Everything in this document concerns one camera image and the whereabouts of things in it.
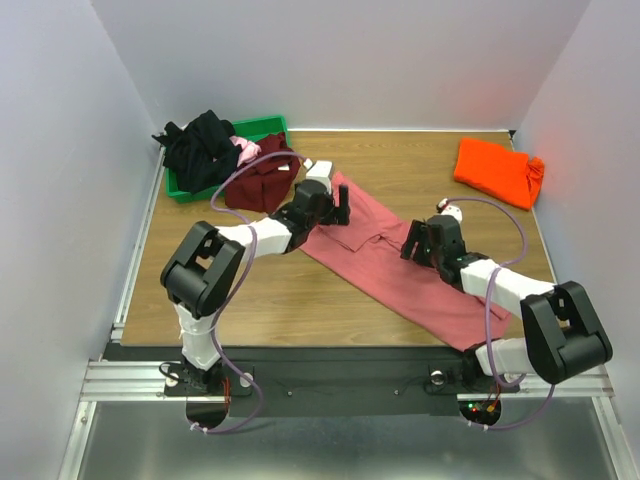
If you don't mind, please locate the salmon pink t-shirt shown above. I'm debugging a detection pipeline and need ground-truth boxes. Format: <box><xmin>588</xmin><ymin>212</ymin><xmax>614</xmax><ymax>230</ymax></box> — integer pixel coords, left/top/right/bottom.
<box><xmin>300</xmin><ymin>172</ymin><xmax>486</xmax><ymax>351</ymax></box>

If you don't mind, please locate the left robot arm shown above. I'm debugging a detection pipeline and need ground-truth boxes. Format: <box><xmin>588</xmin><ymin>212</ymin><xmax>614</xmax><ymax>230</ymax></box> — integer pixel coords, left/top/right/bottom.
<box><xmin>160</xmin><ymin>180</ymin><xmax>350</xmax><ymax>394</ymax></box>

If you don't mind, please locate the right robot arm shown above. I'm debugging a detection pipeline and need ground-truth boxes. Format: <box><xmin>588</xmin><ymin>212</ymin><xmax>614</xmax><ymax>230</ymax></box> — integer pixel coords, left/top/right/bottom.
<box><xmin>400</xmin><ymin>214</ymin><xmax>613</xmax><ymax>390</ymax></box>

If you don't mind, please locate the maroon t-shirt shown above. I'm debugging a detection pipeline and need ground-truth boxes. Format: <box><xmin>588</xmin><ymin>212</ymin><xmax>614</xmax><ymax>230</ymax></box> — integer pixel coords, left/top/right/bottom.
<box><xmin>224</xmin><ymin>155</ymin><xmax>300</xmax><ymax>214</ymax></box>

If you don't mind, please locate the light pink t-shirt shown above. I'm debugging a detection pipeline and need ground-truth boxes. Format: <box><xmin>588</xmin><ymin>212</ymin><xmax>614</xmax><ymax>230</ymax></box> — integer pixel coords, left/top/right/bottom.
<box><xmin>229</xmin><ymin>135</ymin><xmax>262</xmax><ymax>167</ymax></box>

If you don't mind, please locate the green plastic bin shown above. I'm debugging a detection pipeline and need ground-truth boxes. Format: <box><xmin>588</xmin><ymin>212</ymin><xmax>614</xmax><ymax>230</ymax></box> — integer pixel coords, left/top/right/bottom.
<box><xmin>164</xmin><ymin>115</ymin><xmax>291</xmax><ymax>204</ymax></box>

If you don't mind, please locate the folded orange t-shirt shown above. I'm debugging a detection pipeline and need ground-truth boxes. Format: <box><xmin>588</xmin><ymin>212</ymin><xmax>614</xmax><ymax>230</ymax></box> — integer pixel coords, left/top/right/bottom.
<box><xmin>453</xmin><ymin>138</ymin><xmax>545</xmax><ymax>211</ymax></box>

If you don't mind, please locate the black t-shirt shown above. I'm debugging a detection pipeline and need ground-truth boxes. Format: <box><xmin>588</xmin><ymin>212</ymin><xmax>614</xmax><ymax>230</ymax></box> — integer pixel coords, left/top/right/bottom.
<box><xmin>158</xmin><ymin>110</ymin><xmax>242</xmax><ymax>194</ymax></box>

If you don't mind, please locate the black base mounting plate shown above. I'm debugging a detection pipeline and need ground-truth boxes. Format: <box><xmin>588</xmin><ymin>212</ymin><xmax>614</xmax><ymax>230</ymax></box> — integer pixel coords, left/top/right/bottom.
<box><xmin>160</xmin><ymin>346</ymin><xmax>496</xmax><ymax>424</ymax></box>

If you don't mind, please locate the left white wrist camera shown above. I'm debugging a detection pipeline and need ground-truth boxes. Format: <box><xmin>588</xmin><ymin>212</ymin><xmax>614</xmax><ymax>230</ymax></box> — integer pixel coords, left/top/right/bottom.
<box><xmin>302</xmin><ymin>158</ymin><xmax>333</xmax><ymax>193</ymax></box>

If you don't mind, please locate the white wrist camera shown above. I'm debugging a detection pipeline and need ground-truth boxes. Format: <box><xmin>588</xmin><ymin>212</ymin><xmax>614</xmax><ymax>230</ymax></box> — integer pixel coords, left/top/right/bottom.
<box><xmin>302</xmin><ymin>158</ymin><xmax>333</xmax><ymax>193</ymax></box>
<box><xmin>436</xmin><ymin>198</ymin><xmax>463</xmax><ymax>223</ymax></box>

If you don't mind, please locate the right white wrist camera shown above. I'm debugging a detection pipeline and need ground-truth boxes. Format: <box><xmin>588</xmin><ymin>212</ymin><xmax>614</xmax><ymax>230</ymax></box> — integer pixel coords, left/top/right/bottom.
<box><xmin>436</xmin><ymin>198</ymin><xmax>463</xmax><ymax>223</ymax></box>

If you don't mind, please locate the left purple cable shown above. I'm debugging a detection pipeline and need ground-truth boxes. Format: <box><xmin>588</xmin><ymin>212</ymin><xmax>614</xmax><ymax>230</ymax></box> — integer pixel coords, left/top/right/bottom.
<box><xmin>187</xmin><ymin>150</ymin><xmax>314</xmax><ymax>436</ymax></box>

